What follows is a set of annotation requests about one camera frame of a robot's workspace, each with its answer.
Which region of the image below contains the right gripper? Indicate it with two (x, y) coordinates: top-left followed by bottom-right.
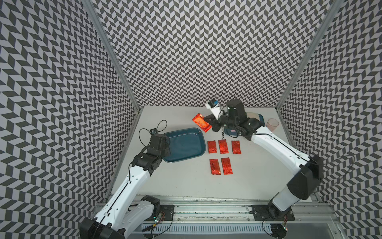
(203, 109), (238, 131)

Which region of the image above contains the red tea bag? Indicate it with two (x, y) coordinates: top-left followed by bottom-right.
(210, 159), (221, 175)
(192, 113), (212, 132)
(231, 140), (242, 154)
(218, 139), (229, 154)
(208, 140), (217, 154)
(221, 157), (233, 175)

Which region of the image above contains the teal storage box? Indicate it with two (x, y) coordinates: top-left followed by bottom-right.
(164, 127), (206, 163)

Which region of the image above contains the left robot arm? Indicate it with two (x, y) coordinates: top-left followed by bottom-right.
(80, 133), (171, 239)

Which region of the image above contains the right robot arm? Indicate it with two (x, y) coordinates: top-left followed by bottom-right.
(204, 99), (323, 219)

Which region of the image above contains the teal cutlery tray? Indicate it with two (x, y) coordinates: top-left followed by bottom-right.
(224, 112), (265, 137)

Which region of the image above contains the beige cloth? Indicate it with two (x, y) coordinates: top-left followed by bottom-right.
(246, 112), (264, 121)

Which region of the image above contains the pink plastic cup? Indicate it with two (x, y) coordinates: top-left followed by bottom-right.
(266, 118), (280, 132)

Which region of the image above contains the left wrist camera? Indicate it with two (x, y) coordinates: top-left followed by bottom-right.
(150, 128), (158, 135)

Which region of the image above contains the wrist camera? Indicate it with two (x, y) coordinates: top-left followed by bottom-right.
(206, 99), (222, 120)
(150, 128), (158, 135)

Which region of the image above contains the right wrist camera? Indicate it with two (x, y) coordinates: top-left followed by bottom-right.
(206, 99), (222, 120)

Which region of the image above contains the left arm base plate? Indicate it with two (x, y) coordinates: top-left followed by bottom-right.
(146, 205), (175, 223)

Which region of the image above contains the aluminium front rail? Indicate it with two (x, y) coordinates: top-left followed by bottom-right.
(154, 195), (339, 224)

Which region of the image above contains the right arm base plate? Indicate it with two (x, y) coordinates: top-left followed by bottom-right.
(249, 205), (295, 222)

